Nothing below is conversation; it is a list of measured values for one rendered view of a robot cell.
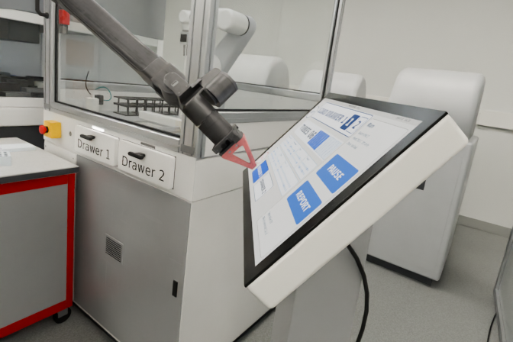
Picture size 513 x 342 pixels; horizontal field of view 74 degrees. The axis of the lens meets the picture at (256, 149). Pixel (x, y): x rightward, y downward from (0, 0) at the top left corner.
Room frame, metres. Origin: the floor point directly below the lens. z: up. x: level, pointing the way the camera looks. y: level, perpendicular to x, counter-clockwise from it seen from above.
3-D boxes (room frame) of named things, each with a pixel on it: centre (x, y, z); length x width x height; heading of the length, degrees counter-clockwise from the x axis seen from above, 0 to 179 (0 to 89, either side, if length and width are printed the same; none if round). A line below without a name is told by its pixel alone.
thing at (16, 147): (1.50, 1.09, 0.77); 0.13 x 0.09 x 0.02; 142
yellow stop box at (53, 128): (1.50, 0.93, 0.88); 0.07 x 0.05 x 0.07; 56
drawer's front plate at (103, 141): (1.33, 0.65, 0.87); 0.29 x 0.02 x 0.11; 56
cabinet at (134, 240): (1.70, 0.34, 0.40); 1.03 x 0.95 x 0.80; 56
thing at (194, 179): (1.71, 0.34, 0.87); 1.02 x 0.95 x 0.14; 56
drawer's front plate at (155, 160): (1.15, 0.38, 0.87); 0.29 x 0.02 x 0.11; 56
